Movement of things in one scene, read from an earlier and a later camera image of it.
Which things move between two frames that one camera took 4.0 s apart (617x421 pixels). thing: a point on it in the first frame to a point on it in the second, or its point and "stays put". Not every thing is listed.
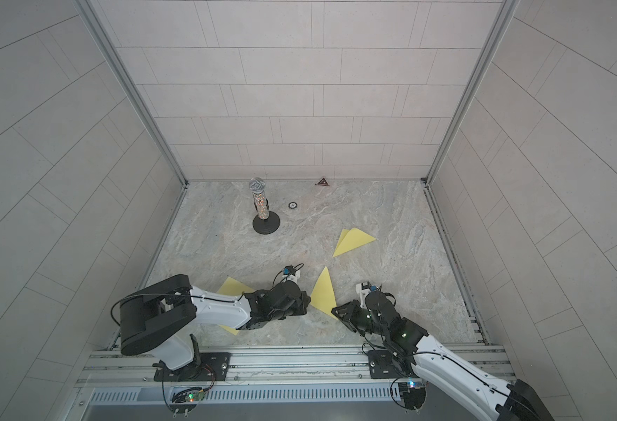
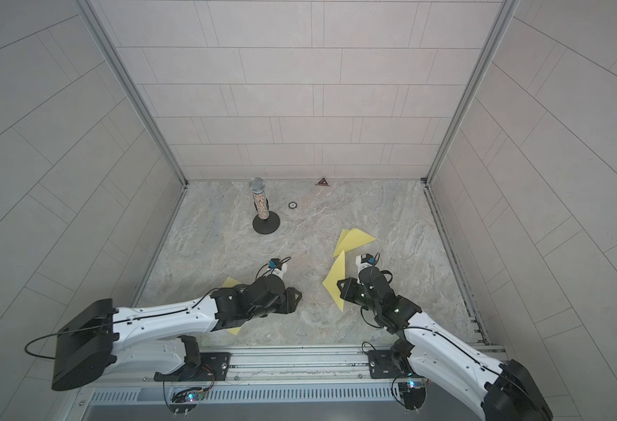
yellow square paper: x=351 y=239 stays put
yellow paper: x=322 y=296 to x=336 y=273
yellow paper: x=233 y=288 stays put
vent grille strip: x=316 y=394 stays put
